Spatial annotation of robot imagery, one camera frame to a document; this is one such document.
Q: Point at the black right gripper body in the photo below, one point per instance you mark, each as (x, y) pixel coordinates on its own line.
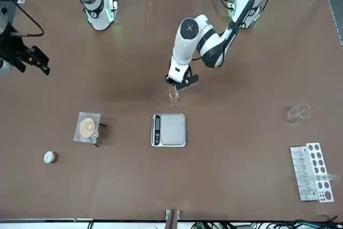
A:
(12, 46)

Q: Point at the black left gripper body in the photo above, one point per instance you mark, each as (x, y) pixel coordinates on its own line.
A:
(189, 72)

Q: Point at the small glass beaker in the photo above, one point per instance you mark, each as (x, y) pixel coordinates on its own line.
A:
(173, 99)

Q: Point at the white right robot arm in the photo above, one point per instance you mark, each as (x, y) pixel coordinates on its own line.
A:
(99, 11)

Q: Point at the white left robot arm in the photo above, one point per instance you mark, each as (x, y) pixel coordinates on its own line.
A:
(187, 44)

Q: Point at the silver digital balance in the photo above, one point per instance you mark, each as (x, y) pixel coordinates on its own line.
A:
(172, 129)

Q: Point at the large glass beaker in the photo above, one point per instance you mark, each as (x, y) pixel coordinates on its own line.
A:
(294, 115)

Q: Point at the glass alcohol lamp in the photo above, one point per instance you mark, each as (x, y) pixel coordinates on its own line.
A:
(95, 135)

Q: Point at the white test tube rack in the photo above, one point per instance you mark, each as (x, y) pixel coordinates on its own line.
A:
(313, 172)

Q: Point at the glass test tube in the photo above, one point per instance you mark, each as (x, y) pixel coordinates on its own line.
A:
(328, 177)

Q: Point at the aluminium frame post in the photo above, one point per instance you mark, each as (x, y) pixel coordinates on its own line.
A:
(172, 218)

